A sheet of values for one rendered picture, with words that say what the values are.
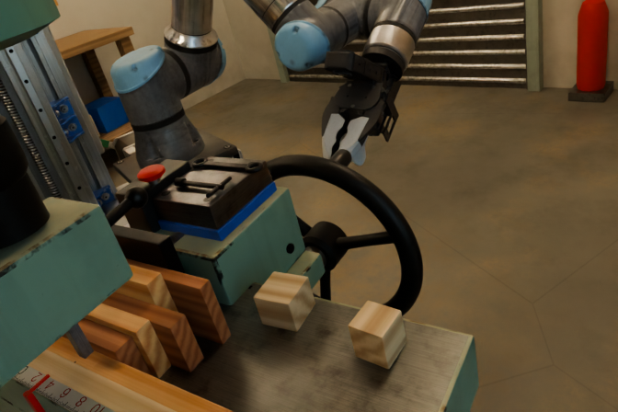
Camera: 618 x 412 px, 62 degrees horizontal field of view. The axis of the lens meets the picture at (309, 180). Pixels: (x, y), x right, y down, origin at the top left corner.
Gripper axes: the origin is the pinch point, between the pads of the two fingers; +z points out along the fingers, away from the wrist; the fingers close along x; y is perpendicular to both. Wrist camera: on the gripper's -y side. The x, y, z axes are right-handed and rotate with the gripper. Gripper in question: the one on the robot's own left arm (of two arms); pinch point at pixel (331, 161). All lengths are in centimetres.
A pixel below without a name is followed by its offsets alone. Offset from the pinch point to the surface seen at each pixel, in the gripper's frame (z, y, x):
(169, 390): 33.0, -22.3, -9.1
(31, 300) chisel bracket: 31.1, -32.0, -2.7
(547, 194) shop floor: -79, 148, -10
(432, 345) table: 22.0, -13.2, -24.1
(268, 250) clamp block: 17.6, -10.5, -3.7
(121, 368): 33.3, -21.8, -3.4
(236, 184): 13.8, -17.7, -1.7
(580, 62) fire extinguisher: -177, 178, -6
